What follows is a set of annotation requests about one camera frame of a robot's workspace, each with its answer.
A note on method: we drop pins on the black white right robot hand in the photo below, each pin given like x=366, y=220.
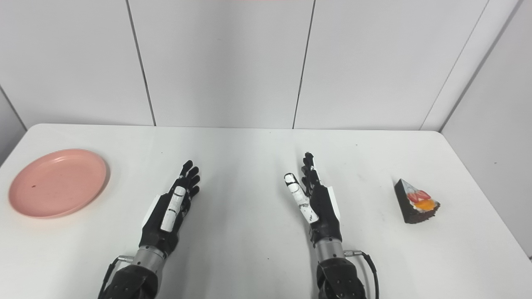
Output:
x=324, y=211

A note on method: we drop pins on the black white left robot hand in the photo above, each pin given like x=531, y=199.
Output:
x=158, y=226

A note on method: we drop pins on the chocolate cake slice with fruit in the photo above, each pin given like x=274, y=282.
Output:
x=411, y=211

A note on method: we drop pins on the pink round plate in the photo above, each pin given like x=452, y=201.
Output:
x=58, y=182

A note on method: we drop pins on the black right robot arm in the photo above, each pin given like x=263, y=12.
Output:
x=338, y=278

